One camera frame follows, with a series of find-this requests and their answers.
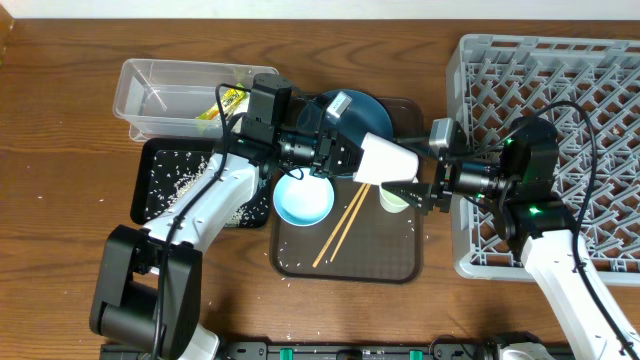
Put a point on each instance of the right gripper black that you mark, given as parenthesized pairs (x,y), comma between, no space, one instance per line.
(446,178)

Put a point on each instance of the white cup pink inside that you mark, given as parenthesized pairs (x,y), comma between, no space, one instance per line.
(384,161)

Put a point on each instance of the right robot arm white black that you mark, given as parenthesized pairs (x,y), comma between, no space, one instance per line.
(537,225)

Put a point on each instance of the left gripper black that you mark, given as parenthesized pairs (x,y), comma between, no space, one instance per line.
(324,162)

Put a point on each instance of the clear plastic waste bin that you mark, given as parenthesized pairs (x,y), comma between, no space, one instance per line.
(162,98)

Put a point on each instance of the wooden chopstick right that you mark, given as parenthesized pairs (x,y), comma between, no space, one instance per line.
(352,212)

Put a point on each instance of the grey dishwasher rack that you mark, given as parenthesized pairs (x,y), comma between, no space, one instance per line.
(493,79)

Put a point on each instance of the white cup green inside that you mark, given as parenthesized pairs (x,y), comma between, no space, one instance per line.
(390,202)

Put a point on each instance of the black rail with green clips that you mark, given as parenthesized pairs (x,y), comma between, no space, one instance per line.
(263,351)

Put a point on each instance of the light blue small bowl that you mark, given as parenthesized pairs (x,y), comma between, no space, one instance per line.
(303,200)

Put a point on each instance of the yellow green snack wrapper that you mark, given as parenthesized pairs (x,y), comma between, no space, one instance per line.
(230,100)

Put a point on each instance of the brown serving tray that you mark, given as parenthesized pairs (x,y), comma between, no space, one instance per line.
(380,246)

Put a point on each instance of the pile of white rice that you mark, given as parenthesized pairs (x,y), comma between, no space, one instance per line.
(174,172)

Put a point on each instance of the black waste tray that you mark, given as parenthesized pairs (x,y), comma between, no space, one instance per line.
(149,150)

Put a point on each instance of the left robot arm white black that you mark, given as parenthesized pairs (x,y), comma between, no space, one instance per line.
(148,290)

